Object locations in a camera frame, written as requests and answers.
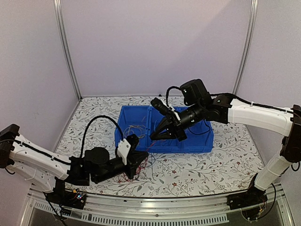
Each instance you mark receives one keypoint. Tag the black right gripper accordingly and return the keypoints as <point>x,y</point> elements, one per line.
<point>170,133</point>

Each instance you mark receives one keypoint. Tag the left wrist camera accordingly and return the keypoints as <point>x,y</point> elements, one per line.
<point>126,146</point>

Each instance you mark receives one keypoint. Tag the left aluminium corner post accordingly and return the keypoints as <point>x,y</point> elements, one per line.
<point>65,47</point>

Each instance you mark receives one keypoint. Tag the aluminium corner post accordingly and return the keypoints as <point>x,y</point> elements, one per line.
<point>65,47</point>
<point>247,45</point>

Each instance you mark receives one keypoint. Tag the floral tablecloth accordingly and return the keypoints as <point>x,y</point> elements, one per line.
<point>229,167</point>

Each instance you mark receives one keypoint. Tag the right aluminium corner post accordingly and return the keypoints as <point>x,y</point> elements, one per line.
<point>247,45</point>

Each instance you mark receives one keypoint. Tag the blue plastic bin near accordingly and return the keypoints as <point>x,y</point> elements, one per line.
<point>199,138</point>

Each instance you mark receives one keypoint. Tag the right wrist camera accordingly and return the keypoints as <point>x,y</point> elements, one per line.
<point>164,109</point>

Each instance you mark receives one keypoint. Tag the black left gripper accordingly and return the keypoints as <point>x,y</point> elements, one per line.
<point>135,159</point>

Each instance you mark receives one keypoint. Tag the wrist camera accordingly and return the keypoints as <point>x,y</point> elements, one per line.
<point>164,109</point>
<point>126,146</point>

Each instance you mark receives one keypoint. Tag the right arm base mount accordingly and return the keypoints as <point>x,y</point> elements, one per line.
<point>252,203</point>

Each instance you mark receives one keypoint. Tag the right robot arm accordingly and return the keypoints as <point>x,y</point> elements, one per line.
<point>228,108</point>

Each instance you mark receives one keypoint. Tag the blue plastic bin far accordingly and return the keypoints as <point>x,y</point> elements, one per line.
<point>133,120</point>

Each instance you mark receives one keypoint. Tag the aluminium front rail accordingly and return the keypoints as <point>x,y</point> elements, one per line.
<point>108,210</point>

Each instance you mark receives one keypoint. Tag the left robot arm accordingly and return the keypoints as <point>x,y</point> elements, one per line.
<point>49,171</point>

